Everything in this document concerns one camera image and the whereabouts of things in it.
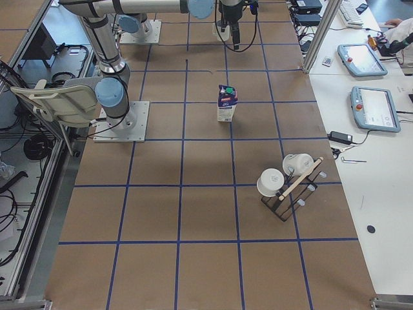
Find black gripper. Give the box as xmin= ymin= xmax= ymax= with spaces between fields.
xmin=219 ymin=0 xmax=242 ymax=50

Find blue white milk carton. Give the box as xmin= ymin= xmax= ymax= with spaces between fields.
xmin=217 ymin=85 xmax=238 ymax=122

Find white ceramic mug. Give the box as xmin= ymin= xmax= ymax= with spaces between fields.
xmin=212 ymin=20 xmax=230 ymax=41

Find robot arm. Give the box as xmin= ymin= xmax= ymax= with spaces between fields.
xmin=59 ymin=1 xmax=214 ymax=134
xmin=119 ymin=1 xmax=245 ymax=52

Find white cup on rack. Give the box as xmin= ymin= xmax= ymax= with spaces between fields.
xmin=283 ymin=154 xmax=314 ymax=176
xmin=257 ymin=168 xmax=285 ymax=198

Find white keyboard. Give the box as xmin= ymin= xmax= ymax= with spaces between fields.
xmin=337 ymin=1 xmax=363 ymax=28

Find upper teach pendant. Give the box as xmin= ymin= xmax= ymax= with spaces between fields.
xmin=337 ymin=44 xmax=388 ymax=77

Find teach pendant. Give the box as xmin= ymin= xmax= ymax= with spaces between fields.
xmin=337 ymin=44 xmax=388 ymax=77
xmin=350 ymin=87 xmax=401 ymax=132

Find black power adapter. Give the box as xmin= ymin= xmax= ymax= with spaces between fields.
xmin=327 ymin=130 xmax=353 ymax=145

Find black scissors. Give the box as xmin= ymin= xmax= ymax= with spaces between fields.
xmin=331 ymin=145 xmax=354 ymax=160

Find lower teach pendant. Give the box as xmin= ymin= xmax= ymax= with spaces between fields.
xmin=350 ymin=87 xmax=401 ymax=132

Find white plastic chair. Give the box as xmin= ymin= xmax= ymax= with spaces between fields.
xmin=10 ymin=77 xmax=101 ymax=128

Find allen key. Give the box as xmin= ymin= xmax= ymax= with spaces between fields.
xmin=341 ymin=156 xmax=367 ymax=163

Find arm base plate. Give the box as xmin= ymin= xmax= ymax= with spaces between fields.
xmin=119 ymin=15 xmax=161 ymax=45
xmin=92 ymin=101 xmax=150 ymax=143

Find aluminium frame post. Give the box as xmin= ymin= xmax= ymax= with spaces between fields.
xmin=302 ymin=0 xmax=342 ymax=74

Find black wire cup rack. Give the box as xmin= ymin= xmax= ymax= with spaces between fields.
xmin=261 ymin=160 xmax=321 ymax=222

